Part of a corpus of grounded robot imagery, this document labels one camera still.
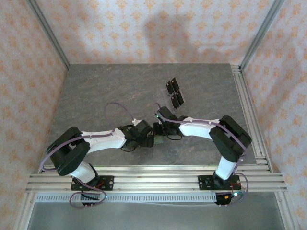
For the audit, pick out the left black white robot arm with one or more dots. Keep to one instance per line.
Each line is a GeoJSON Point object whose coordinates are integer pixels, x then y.
{"type": "Point", "coordinates": [105, 140]}

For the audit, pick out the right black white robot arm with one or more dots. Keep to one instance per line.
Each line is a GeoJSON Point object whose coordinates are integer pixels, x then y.
{"type": "Point", "coordinates": [199, 127]}

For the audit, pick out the black credit card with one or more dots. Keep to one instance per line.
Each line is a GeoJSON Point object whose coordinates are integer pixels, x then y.
{"type": "Point", "coordinates": [169, 87]}
{"type": "Point", "coordinates": [180, 97]}
{"type": "Point", "coordinates": [174, 83]}
{"type": "Point", "coordinates": [174, 101]}

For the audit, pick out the left black connector block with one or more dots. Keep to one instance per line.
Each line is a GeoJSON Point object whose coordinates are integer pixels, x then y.
{"type": "Point", "coordinates": [90, 197]}

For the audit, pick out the black connector block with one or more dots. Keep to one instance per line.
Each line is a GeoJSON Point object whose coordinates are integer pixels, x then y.
{"type": "Point", "coordinates": [90, 197]}
{"type": "Point", "coordinates": [221, 200]}

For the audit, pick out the right black connector block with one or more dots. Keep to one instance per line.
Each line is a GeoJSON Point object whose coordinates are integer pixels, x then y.
{"type": "Point", "coordinates": [221, 200]}

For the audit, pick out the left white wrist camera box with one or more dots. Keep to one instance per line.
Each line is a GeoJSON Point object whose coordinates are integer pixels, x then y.
{"type": "Point", "coordinates": [135, 121]}

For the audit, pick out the aluminium front rail frame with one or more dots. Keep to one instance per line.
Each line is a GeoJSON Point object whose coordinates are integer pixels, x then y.
{"type": "Point", "coordinates": [156, 179]}

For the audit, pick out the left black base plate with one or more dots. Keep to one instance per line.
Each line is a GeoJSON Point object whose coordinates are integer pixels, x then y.
{"type": "Point", "coordinates": [109, 183]}

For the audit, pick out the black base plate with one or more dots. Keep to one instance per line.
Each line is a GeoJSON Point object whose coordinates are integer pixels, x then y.
{"type": "Point", "coordinates": [109, 183]}
{"type": "Point", "coordinates": [204, 183]}

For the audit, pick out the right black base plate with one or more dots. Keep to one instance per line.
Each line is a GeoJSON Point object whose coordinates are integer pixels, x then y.
{"type": "Point", "coordinates": [204, 183]}

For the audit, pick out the aluminium side rail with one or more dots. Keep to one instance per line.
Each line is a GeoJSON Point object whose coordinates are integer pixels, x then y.
{"type": "Point", "coordinates": [242, 91]}

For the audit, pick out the right aluminium corner post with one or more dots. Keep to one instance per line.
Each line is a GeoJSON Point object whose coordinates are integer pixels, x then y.
{"type": "Point", "coordinates": [262, 33]}

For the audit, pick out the aluminium corner post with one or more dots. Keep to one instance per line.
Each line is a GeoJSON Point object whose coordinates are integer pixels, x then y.
{"type": "Point", "coordinates": [262, 33]}
{"type": "Point", "coordinates": [49, 33]}

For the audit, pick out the left aluminium corner post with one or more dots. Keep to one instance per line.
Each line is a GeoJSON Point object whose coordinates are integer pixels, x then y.
{"type": "Point", "coordinates": [49, 33]}

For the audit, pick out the left aluminium frame leg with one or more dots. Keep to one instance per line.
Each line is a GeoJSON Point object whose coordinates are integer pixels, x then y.
{"type": "Point", "coordinates": [25, 210]}

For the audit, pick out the aluminium frame leg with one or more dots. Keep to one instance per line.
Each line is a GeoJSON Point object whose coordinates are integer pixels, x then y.
{"type": "Point", "coordinates": [25, 210]}
{"type": "Point", "coordinates": [285, 210]}

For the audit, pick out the right aluminium frame leg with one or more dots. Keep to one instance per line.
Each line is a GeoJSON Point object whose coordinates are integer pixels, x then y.
{"type": "Point", "coordinates": [285, 210]}

